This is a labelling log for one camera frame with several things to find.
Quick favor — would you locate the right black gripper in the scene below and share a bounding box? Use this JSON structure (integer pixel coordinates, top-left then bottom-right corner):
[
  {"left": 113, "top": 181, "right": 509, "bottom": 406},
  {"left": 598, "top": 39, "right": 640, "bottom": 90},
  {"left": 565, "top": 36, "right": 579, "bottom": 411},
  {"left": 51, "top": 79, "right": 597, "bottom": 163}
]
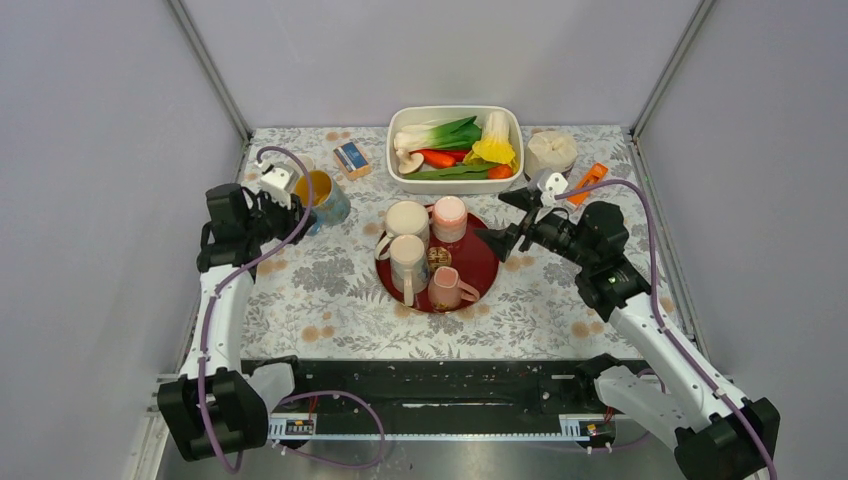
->
[{"left": 473, "top": 185, "right": 596, "bottom": 268}]

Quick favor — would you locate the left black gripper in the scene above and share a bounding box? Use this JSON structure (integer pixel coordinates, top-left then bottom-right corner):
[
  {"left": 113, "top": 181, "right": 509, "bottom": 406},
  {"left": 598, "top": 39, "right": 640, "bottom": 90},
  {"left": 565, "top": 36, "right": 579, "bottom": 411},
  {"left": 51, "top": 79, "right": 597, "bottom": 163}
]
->
[{"left": 243, "top": 188, "right": 316, "bottom": 245}]

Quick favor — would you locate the blue glazed mug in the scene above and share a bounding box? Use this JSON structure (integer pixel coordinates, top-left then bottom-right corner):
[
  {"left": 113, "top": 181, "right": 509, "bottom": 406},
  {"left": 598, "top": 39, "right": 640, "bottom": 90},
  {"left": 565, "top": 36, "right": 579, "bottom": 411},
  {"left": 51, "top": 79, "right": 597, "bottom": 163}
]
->
[{"left": 294, "top": 170, "right": 351, "bottom": 236}]

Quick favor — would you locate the pink faceted mug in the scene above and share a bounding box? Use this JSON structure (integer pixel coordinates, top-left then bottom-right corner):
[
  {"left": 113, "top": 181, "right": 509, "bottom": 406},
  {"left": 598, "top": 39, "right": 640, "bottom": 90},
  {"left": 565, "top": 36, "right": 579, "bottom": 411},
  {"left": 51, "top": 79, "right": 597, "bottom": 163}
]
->
[{"left": 290, "top": 154, "right": 315, "bottom": 174}]

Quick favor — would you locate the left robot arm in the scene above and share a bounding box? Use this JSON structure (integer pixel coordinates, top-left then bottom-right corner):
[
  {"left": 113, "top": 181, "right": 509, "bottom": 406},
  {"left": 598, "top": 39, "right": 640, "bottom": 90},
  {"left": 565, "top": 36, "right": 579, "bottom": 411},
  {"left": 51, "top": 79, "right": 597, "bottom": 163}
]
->
[{"left": 156, "top": 183, "right": 316, "bottom": 472}]

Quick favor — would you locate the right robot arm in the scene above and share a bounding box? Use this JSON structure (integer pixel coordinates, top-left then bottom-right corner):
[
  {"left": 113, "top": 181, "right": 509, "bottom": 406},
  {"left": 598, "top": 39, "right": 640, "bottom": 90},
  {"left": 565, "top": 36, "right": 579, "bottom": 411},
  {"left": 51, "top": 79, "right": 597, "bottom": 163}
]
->
[{"left": 475, "top": 188, "right": 780, "bottom": 479}]

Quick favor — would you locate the pink mug at back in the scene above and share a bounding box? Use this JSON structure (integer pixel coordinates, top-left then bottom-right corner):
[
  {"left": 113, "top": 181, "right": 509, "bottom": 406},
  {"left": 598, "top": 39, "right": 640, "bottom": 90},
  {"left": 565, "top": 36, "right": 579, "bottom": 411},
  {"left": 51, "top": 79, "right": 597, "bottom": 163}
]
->
[{"left": 427, "top": 196, "right": 468, "bottom": 243}]

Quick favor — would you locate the pink square mug front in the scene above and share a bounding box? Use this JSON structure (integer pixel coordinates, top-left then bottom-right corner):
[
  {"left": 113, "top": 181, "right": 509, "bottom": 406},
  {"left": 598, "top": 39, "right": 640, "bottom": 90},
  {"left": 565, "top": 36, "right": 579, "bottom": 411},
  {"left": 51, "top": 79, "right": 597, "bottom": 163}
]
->
[{"left": 428, "top": 266, "right": 481, "bottom": 312}]

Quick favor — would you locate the white mug with rose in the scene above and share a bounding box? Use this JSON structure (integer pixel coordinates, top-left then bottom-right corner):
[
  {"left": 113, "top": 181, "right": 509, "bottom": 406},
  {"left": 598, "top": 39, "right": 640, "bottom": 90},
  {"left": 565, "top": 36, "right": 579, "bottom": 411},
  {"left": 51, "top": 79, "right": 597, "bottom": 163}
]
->
[{"left": 374, "top": 200, "right": 430, "bottom": 260}]

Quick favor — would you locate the cream mug blue dragon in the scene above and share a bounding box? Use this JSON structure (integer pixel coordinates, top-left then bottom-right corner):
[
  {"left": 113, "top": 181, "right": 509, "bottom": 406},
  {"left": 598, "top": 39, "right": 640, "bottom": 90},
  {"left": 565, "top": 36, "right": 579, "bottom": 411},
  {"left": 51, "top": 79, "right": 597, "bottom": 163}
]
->
[{"left": 389, "top": 235, "right": 430, "bottom": 307}]

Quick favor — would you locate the toy small orange carrot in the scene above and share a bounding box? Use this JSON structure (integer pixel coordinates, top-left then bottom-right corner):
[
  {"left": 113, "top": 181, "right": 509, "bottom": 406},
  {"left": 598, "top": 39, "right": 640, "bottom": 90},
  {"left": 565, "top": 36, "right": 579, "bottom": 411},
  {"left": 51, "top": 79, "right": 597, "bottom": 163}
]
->
[{"left": 487, "top": 164, "right": 514, "bottom": 180}]

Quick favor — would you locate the red round tray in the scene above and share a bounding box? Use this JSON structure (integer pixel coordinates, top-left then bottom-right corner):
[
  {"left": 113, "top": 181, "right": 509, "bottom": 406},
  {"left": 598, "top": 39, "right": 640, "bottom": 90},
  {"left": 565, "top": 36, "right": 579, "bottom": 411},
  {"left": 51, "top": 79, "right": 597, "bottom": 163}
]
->
[{"left": 374, "top": 213, "right": 500, "bottom": 313}]

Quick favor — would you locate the toy napa cabbage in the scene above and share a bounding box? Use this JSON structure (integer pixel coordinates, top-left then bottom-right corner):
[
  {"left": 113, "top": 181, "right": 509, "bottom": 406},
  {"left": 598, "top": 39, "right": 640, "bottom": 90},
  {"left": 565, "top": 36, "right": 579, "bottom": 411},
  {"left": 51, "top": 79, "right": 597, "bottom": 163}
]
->
[{"left": 463, "top": 111, "right": 516, "bottom": 168}]

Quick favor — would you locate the wrapped toilet paper roll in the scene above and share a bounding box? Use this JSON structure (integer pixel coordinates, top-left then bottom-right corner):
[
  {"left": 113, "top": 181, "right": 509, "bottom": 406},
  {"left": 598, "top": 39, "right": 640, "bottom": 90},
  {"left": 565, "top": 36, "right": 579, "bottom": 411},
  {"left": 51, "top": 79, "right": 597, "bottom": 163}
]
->
[{"left": 524, "top": 131, "right": 578, "bottom": 179}]

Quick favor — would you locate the toy red chili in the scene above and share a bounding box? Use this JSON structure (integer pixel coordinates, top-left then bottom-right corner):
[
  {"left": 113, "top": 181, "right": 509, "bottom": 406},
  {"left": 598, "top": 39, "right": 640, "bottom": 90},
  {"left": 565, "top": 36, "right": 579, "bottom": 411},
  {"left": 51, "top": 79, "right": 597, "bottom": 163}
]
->
[{"left": 441, "top": 150, "right": 469, "bottom": 163}]

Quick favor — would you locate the white rectangular dish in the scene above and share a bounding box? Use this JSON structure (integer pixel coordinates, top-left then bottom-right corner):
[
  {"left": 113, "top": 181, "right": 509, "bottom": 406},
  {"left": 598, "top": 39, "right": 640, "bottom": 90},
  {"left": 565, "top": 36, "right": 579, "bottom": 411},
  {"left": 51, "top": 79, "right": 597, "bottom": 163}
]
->
[{"left": 385, "top": 105, "right": 525, "bottom": 195}]

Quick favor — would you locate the toy bok choy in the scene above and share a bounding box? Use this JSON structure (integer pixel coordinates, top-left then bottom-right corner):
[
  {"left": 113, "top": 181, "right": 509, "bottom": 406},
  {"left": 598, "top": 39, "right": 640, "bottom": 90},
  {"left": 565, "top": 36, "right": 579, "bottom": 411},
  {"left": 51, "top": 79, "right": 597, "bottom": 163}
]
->
[{"left": 393, "top": 116, "right": 482, "bottom": 152}]

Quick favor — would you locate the yellow sponge blue label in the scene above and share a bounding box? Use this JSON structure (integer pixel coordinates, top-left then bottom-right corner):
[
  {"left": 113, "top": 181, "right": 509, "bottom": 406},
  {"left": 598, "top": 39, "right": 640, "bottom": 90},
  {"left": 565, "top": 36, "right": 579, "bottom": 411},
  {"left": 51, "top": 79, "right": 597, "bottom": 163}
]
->
[{"left": 333, "top": 142, "right": 372, "bottom": 181}]

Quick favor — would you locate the toy mushroom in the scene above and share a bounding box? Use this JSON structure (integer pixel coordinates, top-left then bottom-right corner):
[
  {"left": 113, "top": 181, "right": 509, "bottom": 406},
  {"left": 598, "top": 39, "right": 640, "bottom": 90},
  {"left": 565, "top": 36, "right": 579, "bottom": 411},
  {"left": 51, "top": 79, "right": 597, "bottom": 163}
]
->
[{"left": 396, "top": 149, "right": 424, "bottom": 175}]

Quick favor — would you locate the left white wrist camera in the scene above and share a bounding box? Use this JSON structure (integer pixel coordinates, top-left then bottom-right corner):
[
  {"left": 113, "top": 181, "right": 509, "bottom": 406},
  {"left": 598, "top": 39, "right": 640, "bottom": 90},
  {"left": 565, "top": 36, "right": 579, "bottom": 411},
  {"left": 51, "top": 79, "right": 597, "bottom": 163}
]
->
[{"left": 259, "top": 163, "right": 300, "bottom": 209}]

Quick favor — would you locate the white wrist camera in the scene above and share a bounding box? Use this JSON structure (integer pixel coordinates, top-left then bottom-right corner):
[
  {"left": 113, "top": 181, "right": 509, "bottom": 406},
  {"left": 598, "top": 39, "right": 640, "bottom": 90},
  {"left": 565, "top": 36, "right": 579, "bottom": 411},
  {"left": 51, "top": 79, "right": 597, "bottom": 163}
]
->
[
  {"left": 259, "top": 163, "right": 300, "bottom": 209},
  {"left": 529, "top": 168, "right": 569, "bottom": 207}
]

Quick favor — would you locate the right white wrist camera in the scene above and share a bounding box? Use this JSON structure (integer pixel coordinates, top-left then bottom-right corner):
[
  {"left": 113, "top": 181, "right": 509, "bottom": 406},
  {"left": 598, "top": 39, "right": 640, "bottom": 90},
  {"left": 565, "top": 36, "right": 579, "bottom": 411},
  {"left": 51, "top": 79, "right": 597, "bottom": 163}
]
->
[{"left": 529, "top": 168, "right": 569, "bottom": 207}]

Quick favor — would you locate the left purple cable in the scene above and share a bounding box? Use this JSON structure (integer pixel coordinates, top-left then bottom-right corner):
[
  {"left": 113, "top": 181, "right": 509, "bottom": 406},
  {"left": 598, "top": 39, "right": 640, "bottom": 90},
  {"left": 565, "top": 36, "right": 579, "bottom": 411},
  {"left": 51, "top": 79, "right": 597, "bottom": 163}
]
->
[{"left": 197, "top": 146, "right": 387, "bottom": 476}]

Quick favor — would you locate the left aluminium frame post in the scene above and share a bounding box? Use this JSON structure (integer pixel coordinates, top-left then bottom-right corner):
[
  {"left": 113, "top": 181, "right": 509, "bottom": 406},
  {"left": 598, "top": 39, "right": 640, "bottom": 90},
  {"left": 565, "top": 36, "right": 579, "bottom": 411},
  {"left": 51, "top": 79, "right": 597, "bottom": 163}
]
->
[{"left": 164, "top": 0, "right": 252, "bottom": 144}]

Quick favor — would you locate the aluminium frame post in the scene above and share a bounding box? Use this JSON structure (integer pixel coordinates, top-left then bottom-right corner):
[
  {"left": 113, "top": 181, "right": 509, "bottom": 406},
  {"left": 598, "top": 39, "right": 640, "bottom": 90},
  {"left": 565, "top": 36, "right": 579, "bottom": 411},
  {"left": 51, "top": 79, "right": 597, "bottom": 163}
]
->
[
  {"left": 630, "top": 0, "right": 717, "bottom": 140},
  {"left": 164, "top": 0, "right": 252, "bottom": 144}
]

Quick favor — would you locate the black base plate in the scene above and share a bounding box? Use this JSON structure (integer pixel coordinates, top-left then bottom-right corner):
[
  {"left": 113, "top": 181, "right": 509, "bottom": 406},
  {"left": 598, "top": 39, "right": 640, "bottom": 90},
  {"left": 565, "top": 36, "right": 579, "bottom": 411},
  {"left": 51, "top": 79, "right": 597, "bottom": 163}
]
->
[{"left": 270, "top": 357, "right": 607, "bottom": 440}]

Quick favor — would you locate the white slotted cable duct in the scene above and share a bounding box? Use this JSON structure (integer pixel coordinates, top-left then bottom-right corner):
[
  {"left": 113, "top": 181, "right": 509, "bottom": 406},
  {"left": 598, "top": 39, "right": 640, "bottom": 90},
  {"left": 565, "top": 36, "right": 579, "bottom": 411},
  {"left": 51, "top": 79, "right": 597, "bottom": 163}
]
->
[{"left": 264, "top": 413, "right": 601, "bottom": 443}]

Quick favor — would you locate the right aluminium frame post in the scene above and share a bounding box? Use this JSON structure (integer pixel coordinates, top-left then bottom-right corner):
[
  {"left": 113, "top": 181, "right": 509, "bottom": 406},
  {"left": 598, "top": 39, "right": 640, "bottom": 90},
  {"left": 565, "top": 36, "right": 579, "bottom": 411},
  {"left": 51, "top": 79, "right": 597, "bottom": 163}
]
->
[{"left": 630, "top": 0, "right": 717, "bottom": 140}]

